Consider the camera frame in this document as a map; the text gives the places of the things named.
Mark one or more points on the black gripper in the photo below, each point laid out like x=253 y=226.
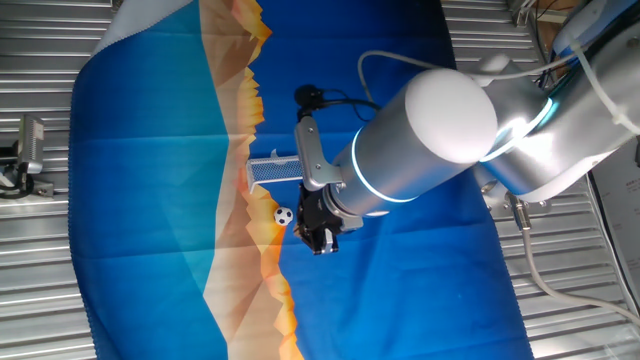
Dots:
x=312 y=212

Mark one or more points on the small black white soccer ball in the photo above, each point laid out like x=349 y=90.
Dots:
x=283 y=216

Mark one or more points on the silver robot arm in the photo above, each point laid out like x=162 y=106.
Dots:
x=440 y=125

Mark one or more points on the white mesh toy goal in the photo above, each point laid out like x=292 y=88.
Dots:
x=270 y=170

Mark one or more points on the white tape piece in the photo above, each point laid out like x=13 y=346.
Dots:
x=274 y=154

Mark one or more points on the blue mountain print cloth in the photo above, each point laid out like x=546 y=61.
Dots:
x=150 y=200

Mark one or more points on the printed cardboard box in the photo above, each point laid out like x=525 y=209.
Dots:
x=620 y=200

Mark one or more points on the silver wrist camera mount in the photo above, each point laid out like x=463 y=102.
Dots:
x=312 y=160

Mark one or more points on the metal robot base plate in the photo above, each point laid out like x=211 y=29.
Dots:
x=535 y=207

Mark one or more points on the grey camera on stand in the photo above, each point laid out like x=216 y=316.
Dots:
x=31 y=145

